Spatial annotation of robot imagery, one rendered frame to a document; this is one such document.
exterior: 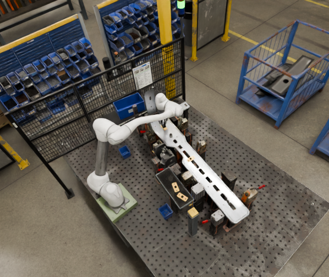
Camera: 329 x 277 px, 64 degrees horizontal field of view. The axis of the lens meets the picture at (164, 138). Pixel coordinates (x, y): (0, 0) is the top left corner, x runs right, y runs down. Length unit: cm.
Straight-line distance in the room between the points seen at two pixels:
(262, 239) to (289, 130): 211
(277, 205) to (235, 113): 198
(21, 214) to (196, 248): 238
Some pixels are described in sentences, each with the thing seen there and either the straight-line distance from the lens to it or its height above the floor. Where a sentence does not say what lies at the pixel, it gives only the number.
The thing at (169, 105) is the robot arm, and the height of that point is 144.
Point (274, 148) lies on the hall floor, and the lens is 403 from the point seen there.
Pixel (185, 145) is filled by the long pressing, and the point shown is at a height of 100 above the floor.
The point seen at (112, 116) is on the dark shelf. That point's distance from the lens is 298.
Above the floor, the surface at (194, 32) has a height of 58.
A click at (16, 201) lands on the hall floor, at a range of 412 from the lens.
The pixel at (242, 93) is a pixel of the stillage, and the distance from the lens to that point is 444.
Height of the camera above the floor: 311
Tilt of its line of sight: 51 degrees down
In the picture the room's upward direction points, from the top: 7 degrees counter-clockwise
